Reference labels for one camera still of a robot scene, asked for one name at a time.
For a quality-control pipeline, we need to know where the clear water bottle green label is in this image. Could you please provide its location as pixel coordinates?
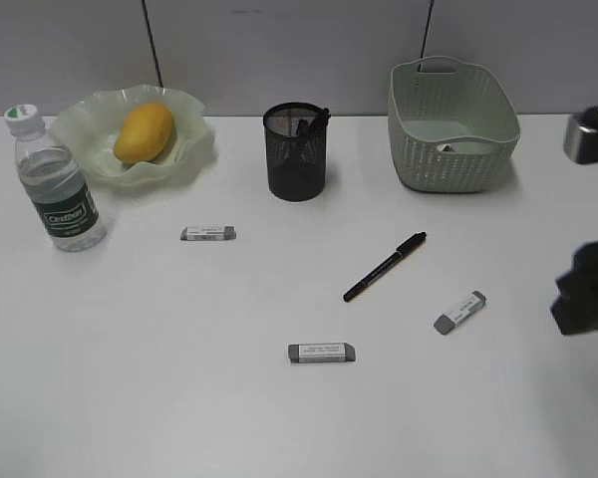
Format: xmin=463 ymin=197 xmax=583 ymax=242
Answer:
xmin=4 ymin=105 xmax=106 ymax=252

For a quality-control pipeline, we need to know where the pale green wavy plate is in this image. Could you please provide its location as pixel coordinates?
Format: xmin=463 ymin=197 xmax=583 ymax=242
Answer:
xmin=51 ymin=85 xmax=215 ymax=191

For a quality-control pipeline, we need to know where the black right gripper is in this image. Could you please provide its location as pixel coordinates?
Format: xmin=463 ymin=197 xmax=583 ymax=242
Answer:
xmin=550 ymin=241 xmax=598 ymax=336

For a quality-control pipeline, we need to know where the black cable left wall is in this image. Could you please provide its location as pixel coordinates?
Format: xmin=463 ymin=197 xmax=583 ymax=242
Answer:
xmin=141 ymin=0 xmax=164 ymax=88

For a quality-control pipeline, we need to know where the grey eraser bottom middle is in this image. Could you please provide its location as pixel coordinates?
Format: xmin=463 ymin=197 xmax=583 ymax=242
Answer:
xmin=287 ymin=343 xmax=356 ymax=363

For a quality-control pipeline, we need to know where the grey eraser right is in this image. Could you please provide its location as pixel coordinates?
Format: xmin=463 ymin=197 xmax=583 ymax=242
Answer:
xmin=433 ymin=291 xmax=486 ymax=336

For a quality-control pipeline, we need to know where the grey eraser upper left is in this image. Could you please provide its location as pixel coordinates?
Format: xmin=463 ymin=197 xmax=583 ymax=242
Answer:
xmin=180 ymin=225 xmax=236 ymax=242

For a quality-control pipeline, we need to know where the green plastic woven basket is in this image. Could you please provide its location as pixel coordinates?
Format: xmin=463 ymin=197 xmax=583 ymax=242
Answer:
xmin=388 ymin=56 xmax=520 ymax=193

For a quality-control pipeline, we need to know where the black marker pen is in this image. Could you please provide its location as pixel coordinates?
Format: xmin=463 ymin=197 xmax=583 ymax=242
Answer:
xmin=288 ymin=119 xmax=309 ymax=163
xmin=343 ymin=232 xmax=427 ymax=303
xmin=298 ymin=108 xmax=330 ymax=147

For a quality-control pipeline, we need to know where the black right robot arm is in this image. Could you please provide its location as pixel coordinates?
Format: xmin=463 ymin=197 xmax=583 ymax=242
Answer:
xmin=550 ymin=106 xmax=598 ymax=336

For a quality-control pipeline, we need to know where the grey eraser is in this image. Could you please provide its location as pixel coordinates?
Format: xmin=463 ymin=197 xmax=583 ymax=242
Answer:
xmin=180 ymin=225 xmax=236 ymax=242
xmin=287 ymin=343 xmax=356 ymax=363
xmin=433 ymin=291 xmax=486 ymax=336

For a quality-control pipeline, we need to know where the black cable wall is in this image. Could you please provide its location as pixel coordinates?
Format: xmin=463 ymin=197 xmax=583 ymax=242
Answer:
xmin=141 ymin=0 xmax=164 ymax=88
xmin=418 ymin=0 xmax=436 ymax=60

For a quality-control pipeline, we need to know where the yellow mango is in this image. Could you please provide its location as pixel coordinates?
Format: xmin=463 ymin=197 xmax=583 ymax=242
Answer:
xmin=113 ymin=103 xmax=174 ymax=164

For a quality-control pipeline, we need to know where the black cable right wall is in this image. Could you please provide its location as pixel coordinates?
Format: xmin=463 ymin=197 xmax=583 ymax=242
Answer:
xmin=418 ymin=0 xmax=436 ymax=60

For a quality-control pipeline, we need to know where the black mesh pen holder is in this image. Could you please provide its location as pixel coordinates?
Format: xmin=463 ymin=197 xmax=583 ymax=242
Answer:
xmin=263 ymin=102 xmax=328 ymax=202

